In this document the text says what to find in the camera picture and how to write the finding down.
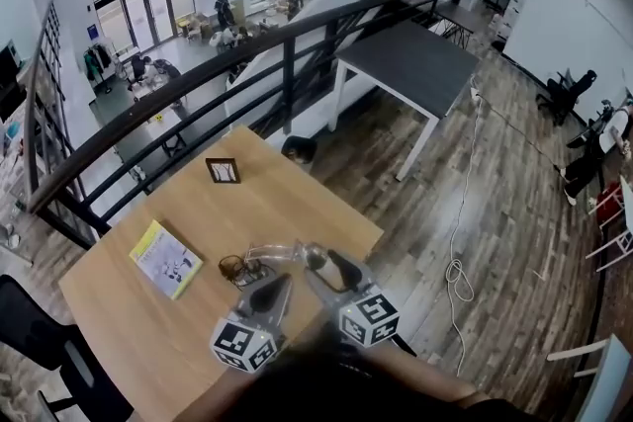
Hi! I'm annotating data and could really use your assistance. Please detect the gray table white legs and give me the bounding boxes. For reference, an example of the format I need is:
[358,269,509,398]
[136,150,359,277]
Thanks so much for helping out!
[327,20,482,182]

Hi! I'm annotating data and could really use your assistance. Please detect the dark picture frame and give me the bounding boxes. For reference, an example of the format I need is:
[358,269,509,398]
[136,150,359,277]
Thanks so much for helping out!
[205,156,242,185]

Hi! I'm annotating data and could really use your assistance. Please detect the person's right forearm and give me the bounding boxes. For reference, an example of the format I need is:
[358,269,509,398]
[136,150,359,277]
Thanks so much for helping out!
[368,340,480,407]

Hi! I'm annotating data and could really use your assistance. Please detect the white floor cable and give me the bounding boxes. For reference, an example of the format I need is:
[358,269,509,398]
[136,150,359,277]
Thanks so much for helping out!
[443,73,485,378]

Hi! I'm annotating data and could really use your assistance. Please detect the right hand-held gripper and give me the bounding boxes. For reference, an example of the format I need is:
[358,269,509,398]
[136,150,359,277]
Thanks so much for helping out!
[302,250,401,348]

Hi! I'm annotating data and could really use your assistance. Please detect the dark side table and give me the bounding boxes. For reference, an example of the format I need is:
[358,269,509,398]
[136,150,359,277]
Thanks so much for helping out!
[433,2,480,50]

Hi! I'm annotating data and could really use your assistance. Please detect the coat rack with clothes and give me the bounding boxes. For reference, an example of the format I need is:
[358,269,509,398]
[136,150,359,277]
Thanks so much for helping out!
[82,41,116,94]

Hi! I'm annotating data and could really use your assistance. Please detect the black mesh office chair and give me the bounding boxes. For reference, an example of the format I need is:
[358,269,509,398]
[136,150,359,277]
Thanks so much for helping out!
[0,273,136,422]

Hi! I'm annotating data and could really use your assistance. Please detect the person's left forearm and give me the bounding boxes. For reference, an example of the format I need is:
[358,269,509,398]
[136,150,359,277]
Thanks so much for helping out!
[183,368,258,422]

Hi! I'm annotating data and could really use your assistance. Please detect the yellow book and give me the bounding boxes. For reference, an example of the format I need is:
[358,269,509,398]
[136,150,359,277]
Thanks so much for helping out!
[129,218,205,302]

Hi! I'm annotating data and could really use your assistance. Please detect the person's black shirt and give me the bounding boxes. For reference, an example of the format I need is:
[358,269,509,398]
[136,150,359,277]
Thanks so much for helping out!
[457,396,543,422]

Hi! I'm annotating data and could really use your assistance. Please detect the white frame chair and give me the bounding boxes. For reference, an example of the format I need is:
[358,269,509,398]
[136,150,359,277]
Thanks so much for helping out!
[545,332,633,422]
[585,174,633,274]

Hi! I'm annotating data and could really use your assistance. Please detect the black curved railing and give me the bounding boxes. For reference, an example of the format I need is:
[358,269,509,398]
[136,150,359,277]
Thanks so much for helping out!
[23,0,467,249]

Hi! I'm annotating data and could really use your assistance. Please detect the black floor cable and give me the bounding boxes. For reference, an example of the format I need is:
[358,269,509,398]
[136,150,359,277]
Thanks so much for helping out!
[481,105,564,165]

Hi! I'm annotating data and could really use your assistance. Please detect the black swivel office chair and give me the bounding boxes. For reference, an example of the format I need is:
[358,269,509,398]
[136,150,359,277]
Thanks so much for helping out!
[535,69,598,126]

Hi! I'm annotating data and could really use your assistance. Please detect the black monitor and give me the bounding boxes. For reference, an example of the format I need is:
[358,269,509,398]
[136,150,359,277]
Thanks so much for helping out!
[0,41,24,88]

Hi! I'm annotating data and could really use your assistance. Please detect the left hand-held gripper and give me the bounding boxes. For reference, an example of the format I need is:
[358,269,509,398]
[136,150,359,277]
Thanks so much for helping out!
[211,275,294,374]

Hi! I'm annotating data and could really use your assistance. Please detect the red bag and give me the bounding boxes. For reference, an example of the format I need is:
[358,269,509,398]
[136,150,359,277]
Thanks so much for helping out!
[594,182,622,219]

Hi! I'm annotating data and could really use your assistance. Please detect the dark thin wire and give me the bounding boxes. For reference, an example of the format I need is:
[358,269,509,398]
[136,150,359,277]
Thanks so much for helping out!
[218,253,261,287]

